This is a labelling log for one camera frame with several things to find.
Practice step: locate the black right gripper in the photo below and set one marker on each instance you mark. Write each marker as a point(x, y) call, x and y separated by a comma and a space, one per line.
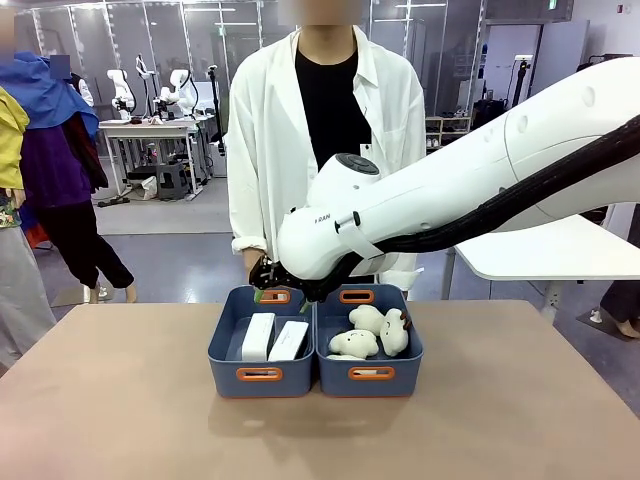
point(272, 277)

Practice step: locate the white digital clock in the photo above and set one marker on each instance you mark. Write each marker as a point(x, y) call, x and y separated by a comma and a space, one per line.
point(257, 337)
point(290, 340)

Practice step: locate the white plush toy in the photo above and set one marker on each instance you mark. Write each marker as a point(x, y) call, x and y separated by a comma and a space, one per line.
point(367, 319)
point(394, 335)
point(352, 344)

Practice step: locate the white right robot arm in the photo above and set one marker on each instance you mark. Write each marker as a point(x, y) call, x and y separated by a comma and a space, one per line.
point(450, 190)

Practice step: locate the person's right forearm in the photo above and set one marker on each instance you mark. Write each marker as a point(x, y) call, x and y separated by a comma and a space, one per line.
point(252, 257)

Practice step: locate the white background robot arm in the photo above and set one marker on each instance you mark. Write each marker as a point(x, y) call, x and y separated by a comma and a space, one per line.
point(121, 92)
point(176, 90)

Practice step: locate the person in white shirt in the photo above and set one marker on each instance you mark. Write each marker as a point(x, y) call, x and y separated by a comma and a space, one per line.
point(260, 150)

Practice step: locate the grey plastic stool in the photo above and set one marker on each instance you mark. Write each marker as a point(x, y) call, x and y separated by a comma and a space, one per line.
point(172, 181)

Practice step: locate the white name badge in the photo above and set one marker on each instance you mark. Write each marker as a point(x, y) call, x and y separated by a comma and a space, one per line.
point(366, 149)

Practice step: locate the white paper bag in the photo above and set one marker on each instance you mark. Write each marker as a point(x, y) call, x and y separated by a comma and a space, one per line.
point(146, 188)

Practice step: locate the white background workbench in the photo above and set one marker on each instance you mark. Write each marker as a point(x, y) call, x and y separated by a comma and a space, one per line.
point(145, 131)

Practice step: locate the wooden shoe rack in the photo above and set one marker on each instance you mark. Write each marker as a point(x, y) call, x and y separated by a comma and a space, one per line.
point(447, 131)

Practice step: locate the person in blue purple clothes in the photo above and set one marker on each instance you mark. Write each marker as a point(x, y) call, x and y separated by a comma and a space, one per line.
point(55, 170)

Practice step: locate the large white table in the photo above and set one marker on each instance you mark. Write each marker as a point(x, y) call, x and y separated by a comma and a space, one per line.
point(550, 250)

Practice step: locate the black bag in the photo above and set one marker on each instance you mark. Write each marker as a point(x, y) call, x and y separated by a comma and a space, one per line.
point(490, 114)

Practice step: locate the black light stand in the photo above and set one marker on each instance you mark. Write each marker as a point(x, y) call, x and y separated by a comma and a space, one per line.
point(523, 75)

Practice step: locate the person in dark trousers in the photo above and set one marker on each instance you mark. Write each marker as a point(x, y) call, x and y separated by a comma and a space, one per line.
point(620, 300)

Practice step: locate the grey door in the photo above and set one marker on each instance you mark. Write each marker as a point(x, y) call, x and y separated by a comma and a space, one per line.
point(565, 55)

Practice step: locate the black camera tripod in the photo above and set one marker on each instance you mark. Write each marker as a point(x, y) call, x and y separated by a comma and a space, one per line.
point(218, 110)

